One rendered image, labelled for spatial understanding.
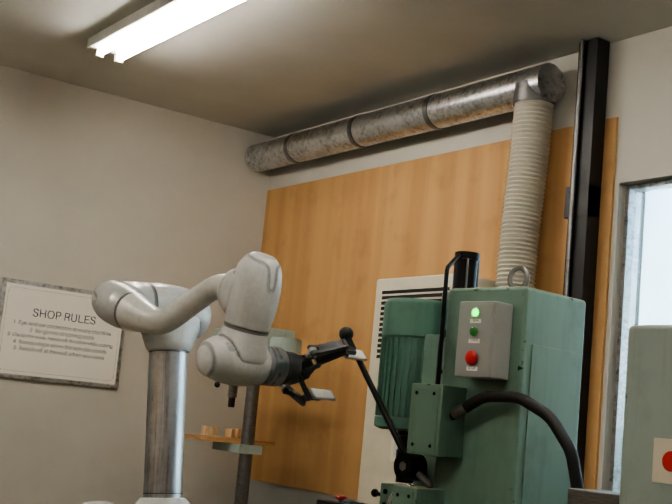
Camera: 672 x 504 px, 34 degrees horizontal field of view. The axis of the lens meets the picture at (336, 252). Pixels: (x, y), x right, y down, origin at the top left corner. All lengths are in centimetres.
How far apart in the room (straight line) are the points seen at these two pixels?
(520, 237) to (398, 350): 169
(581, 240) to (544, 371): 176
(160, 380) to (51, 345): 255
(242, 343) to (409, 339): 44
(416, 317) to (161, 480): 79
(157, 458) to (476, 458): 90
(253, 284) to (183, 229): 342
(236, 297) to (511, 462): 67
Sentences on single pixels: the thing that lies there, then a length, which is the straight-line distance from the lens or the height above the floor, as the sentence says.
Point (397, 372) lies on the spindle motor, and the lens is 260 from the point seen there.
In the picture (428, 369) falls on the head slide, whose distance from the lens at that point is 255.
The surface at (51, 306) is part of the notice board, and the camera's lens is 543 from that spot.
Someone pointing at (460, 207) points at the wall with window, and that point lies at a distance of 472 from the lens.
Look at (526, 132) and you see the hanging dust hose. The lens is 431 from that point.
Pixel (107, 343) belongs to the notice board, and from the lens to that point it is 554.
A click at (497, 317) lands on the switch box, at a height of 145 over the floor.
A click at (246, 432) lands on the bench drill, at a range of 504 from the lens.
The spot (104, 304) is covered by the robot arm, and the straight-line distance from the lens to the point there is 283.
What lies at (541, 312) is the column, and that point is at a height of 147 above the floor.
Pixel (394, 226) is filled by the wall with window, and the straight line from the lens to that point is 505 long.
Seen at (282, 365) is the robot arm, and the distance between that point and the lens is 245.
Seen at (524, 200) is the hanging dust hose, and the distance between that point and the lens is 424.
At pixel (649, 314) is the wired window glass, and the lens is 405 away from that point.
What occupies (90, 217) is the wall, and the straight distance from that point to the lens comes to 555.
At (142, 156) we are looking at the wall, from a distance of 570.
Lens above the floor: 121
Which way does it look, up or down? 9 degrees up
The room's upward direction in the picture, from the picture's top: 6 degrees clockwise
